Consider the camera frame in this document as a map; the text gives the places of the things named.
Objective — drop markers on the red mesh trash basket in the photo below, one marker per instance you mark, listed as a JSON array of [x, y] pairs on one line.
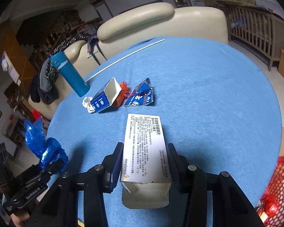
[[271, 206]]

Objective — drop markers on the wooden crib railing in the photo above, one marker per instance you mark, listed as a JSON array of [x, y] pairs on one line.
[[253, 26]]

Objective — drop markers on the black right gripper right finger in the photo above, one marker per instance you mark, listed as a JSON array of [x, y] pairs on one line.
[[178, 166]]

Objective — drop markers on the blue plastic bag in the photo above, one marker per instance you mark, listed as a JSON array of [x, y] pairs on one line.
[[47, 150]]

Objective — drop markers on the dark clothes on sofa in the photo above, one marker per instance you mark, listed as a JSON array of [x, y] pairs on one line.
[[42, 87]]

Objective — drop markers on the orange red plastic wrapper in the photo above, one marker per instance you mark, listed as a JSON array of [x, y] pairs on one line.
[[123, 95]]

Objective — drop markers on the cream leather sofa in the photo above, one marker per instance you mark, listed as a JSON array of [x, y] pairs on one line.
[[143, 23]]

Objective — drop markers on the blue white milk carton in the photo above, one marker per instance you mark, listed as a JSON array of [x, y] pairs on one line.
[[105, 97]]

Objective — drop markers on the white medicine box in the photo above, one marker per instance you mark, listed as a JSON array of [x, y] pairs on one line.
[[145, 175]]

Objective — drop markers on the blue thermos bottle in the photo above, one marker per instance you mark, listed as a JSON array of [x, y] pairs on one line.
[[69, 73]]

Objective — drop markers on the blue foil snack bag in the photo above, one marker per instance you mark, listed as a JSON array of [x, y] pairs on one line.
[[142, 95]]

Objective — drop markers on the white tissue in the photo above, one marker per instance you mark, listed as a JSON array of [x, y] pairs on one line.
[[87, 104]]

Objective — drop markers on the left hand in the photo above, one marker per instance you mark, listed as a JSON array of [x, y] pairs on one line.
[[19, 218]]

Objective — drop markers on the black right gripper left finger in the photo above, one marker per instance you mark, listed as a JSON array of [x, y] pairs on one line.
[[112, 167]]

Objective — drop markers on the white thin stick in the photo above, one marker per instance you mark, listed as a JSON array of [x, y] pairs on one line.
[[121, 59]]

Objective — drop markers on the blue round tablecloth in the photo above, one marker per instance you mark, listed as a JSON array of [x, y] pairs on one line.
[[216, 107]]

